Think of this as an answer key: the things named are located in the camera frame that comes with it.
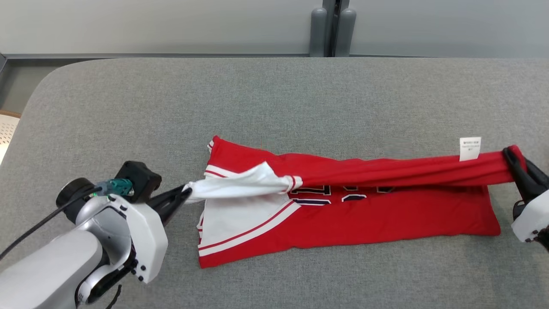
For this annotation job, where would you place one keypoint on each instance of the black left wrist lit cylinder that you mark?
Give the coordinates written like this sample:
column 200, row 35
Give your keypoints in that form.
column 73, row 199

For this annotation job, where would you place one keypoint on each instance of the grey wall base rail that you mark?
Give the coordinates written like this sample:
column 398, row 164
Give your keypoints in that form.
column 150, row 56
column 450, row 56

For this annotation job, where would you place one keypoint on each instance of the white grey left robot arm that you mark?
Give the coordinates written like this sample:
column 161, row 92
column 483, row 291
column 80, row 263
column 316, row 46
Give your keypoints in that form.
column 47, row 270

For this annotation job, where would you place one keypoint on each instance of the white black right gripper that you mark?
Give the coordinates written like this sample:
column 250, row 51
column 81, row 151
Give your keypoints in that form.
column 534, row 216

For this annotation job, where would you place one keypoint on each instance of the white perforated chair seat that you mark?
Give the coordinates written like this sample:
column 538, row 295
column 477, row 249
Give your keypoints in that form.
column 7, row 135

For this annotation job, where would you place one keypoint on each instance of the grey cylindrical post bumper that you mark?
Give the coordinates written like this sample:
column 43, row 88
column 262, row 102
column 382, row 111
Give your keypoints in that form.
column 345, row 34
column 318, row 34

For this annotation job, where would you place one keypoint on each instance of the red and white sports jersey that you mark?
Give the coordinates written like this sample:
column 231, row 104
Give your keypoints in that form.
column 364, row 214

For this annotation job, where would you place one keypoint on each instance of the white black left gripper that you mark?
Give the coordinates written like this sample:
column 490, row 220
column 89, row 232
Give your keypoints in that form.
column 148, row 240

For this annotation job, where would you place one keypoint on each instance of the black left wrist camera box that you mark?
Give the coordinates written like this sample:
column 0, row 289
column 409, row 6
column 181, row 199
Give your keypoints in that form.
column 139, row 180

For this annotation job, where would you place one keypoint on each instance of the grey vertical partition post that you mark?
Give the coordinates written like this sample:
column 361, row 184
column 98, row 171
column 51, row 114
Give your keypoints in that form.
column 336, row 25

